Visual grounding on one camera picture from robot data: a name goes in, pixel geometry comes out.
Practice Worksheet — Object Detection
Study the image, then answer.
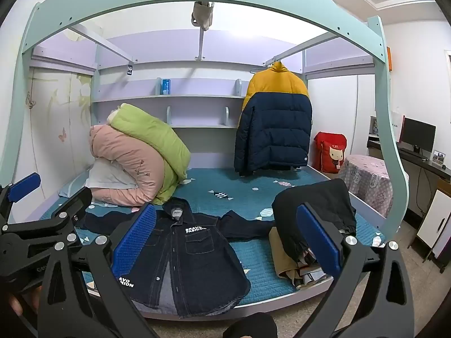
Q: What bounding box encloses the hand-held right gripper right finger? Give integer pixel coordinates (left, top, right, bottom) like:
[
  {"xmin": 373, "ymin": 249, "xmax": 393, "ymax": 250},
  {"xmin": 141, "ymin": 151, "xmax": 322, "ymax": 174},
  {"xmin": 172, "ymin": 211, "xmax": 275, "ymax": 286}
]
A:
[{"xmin": 296, "ymin": 202, "xmax": 414, "ymax": 338}]

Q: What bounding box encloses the dark denim jacket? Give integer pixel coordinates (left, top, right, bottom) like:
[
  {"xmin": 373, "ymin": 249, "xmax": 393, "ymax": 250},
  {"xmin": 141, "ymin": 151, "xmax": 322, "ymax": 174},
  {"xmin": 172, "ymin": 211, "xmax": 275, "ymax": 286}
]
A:
[{"xmin": 76, "ymin": 197, "xmax": 279, "ymax": 317}]

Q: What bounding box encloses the teal patterned bed sheet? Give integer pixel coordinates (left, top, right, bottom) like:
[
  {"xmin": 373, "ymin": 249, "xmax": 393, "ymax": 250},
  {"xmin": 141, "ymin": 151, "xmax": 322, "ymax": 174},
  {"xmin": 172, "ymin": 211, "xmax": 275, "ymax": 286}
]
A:
[{"xmin": 39, "ymin": 165, "xmax": 386, "ymax": 307}]

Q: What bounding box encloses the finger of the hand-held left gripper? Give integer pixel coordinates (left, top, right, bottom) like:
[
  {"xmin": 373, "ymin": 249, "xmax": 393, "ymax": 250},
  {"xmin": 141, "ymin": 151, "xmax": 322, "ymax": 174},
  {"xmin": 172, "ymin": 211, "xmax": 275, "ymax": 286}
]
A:
[
  {"xmin": 7, "ymin": 186, "xmax": 93, "ymax": 250},
  {"xmin": 0, "ymin": 172, "xmax": 42, "ymax": 219}
]

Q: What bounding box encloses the dark desk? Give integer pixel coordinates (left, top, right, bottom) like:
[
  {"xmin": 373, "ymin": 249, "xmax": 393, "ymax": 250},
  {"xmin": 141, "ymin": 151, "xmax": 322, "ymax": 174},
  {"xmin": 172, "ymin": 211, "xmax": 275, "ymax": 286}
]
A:
[{"xmin": 366, "ymin": 135, "xmax": 451, "ymax": 185}]

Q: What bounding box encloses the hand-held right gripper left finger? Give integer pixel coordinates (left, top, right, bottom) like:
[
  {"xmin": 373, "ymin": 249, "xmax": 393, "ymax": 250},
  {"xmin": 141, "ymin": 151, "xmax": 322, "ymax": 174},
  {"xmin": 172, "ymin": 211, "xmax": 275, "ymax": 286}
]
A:
[{"xmin": 37, "ymin": 203, "xmax": 159, "ymax": 338}]

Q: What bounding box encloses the pink quilt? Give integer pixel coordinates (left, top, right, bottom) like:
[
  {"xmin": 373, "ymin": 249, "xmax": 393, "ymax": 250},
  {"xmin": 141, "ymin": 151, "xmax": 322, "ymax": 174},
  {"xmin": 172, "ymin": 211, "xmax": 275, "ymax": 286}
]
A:
[{"xmin": 89, "ymin": 125, "xmax": 165, "ymax": 208}]

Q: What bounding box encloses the pink patterned covered table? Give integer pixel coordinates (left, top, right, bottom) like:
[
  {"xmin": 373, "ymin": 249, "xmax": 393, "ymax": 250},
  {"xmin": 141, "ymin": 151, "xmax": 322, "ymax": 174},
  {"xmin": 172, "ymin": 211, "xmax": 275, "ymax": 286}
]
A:
[{"xmin": 336, "ymin": 155, "xmax": 409, "ymax": 215}]

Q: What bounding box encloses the grey white garment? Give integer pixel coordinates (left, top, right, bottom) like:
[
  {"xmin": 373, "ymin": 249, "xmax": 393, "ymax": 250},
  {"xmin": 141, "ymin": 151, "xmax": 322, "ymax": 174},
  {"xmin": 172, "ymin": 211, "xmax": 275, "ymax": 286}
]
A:
[{"xmin": 289, "ymin": 250, "xmax": 335, "ymax": 290}]

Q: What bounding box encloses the black computer monitor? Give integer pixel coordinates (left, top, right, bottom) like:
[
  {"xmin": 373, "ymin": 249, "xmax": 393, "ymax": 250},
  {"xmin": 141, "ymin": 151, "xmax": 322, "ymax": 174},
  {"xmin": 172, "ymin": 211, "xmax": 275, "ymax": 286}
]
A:
[{"xmin": 400, "ymin": 116, "xmax": 436, "ymax": 155}]

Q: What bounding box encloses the light blue pillow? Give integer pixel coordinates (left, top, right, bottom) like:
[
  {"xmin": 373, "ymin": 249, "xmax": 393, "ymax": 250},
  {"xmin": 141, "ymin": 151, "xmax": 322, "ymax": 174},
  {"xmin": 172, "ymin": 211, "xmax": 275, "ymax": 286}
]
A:
[{"xmin": 58, "ymin": 178, "xmax": 94, "ymax": 199}]

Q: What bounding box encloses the red cartoon bag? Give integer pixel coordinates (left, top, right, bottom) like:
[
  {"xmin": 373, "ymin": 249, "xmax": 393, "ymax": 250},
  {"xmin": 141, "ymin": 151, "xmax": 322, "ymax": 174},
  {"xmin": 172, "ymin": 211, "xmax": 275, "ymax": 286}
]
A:
[{"xmin": 313, "ymin": 131, "xmax": 348, "ymax": 174}]

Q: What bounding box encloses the person's left hand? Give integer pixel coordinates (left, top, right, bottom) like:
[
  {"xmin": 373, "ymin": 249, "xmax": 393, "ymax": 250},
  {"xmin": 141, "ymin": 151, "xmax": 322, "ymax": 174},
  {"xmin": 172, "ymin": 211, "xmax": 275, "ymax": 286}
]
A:
[{"xmin": 9, "ymin": 285, "xmax": 41, "ymax": 315}]

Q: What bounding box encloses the green quilt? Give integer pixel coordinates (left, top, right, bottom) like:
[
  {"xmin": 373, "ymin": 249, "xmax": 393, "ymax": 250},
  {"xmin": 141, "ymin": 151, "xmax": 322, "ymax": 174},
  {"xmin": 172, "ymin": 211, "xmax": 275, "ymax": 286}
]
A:
[{"xmin": 110, "ymin": 104, "xmax": 191, "ymax": 205}]

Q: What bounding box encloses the yellow navy puffer jacket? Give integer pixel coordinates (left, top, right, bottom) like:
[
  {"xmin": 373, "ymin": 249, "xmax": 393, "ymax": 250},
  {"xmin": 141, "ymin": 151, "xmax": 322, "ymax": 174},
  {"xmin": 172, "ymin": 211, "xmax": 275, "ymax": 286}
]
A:
[{"xmin": 234, "ymin": 61, "xmax": 313, "ymax": 177}]

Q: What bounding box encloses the white cabinet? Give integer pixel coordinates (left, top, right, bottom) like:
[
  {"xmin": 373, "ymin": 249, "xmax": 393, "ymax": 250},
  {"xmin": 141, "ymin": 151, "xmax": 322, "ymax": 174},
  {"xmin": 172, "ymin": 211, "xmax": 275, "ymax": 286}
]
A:
[{"xmin": 416, "ymin": 178, "xmax": 451, "ymax": 263}]

